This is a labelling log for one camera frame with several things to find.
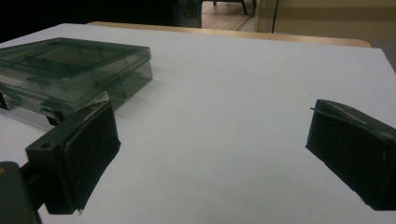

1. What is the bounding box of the black hanging cable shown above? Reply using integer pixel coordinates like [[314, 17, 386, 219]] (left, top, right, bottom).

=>
[[271, 0, 279, 35]]

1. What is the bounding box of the smoky clear plastic compartment box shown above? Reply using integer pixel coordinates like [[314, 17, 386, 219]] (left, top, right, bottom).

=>
[[0, 36, 154, 127]]

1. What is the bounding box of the beige wooden cabinet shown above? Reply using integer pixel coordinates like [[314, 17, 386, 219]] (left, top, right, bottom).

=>
[[255, 0, 396, 41]]

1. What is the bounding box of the dark cabinet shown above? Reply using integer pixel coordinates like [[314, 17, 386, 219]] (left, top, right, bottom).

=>
[[172, 0, 204, 29]]

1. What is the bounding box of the wooden table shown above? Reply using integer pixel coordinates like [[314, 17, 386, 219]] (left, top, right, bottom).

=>
[[87, 21, 372, 49]]

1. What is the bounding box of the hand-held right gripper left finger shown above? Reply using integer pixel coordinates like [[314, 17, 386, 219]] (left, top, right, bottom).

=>
[[25, 100, 121, 216]]

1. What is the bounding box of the white board sheet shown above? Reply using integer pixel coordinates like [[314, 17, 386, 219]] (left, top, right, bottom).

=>
[[0, 22, 396, 224]]

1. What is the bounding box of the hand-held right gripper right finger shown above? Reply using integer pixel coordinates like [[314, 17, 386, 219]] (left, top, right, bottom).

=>
[[305, 98, 396, 211]]

